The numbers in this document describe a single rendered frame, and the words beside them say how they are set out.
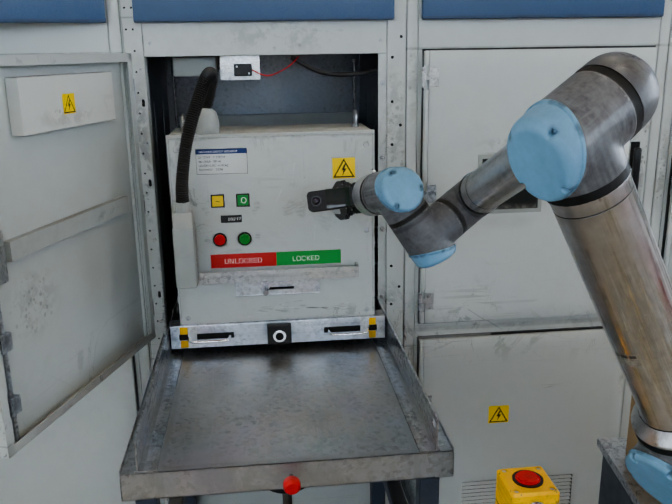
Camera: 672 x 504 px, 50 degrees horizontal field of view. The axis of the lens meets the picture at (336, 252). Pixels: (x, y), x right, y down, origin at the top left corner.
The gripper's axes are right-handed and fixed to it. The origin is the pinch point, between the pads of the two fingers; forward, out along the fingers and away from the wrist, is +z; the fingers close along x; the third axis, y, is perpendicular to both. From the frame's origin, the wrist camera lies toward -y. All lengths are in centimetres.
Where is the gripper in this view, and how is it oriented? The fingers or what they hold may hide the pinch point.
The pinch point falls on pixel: (329, 203)
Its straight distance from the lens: 176.2
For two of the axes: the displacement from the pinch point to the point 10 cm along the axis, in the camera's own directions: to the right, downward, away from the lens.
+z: -3.5, 0.1, 9.4
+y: 9.3, -1.1, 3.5
